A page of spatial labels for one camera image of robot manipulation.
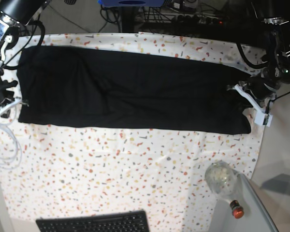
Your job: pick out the black power strip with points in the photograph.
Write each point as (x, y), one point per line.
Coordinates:
(198, 19)

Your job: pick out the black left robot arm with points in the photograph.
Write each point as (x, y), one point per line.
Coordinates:
(250, 15)

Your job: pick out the black keyboard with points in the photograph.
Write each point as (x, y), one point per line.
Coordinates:
(135, 221)

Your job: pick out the blue white device top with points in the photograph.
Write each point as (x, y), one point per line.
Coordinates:
(132, 3)

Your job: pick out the clear jar with yellow content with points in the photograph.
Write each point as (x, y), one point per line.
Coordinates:
(222, 181)

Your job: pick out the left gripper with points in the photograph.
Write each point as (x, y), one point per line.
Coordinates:
(275, 69)

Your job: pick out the red emergency stop button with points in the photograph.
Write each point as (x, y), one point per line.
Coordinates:
(237, 209)

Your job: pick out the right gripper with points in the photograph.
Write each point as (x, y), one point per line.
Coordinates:
(9, 35)

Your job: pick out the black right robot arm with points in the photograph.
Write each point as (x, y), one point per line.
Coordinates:
(13, 14)

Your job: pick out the black t-shirt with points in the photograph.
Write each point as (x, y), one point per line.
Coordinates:
(77, 87)

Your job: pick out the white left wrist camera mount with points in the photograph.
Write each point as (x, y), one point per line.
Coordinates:
(263, 116)

